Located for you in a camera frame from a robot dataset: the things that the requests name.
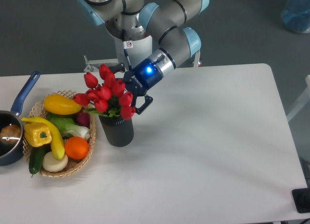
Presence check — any blue transparent container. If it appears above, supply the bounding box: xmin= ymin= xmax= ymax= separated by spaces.
xmin=281 ymin=0 xmax=310 ymax=33

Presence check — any blue saucepan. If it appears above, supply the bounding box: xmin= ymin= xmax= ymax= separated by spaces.
xmin=0 ymin=71 xmax=41 ymax=166

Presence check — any dark grey ribbed vase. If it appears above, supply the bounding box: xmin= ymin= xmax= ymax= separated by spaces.
xmin=98 ymin=115 xmax=134 ymax=147

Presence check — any green lettuce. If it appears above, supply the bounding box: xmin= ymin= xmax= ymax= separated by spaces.
xmin=47 ymin=113 xmax=90 ymax=140

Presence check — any white round onion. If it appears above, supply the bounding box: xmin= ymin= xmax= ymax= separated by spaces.
xmin=42 ymin=152 xmax=68 ymax=172

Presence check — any white frame at right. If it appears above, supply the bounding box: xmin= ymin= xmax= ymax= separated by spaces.
xmin=286 ymin=75 xmax=310 ymax=122

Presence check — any red tulip bouquet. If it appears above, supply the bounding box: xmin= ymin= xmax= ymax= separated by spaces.
xmin=73 ymin=64 xmax=136 ymax=120

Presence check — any orange fruit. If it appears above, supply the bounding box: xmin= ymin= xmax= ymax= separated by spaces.
xmin=64 ymin=136 xmax=89 ymax=160

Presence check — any brown food in pan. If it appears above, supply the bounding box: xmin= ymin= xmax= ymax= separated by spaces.
xmin=0 ymin=124 xmax=21 ymax=145

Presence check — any red onion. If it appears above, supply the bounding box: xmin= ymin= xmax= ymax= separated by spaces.
xmin=76 ymin=111 xmax=90 ymax=128

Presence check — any green cucumber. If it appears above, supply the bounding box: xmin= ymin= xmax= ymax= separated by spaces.
xmin=29 ymin=144 xmax=50 ymax=176

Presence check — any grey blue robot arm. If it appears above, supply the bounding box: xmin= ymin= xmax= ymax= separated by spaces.
xmin=78 ymin=0 xmax=209 ymax=114

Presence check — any yellow bell pepper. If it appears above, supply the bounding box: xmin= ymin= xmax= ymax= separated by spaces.
xmin=24 ymin=122 xmax=52 ymax=147

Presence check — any black device at edge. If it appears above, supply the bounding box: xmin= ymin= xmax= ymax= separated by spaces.
xmin=292 ymin=188 xmax=310 ymax=213

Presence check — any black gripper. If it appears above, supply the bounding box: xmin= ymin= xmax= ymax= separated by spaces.
xmin=110 ymin=59 xmax=163 ymax=115

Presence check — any yellow mango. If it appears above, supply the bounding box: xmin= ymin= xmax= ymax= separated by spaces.
xmin=44 ymin=94 xmax=82 ymax=115

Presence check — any yellow squash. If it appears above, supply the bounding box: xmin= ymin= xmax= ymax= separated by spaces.
xmin=21 ymin=117 xmax=65 ymax=160

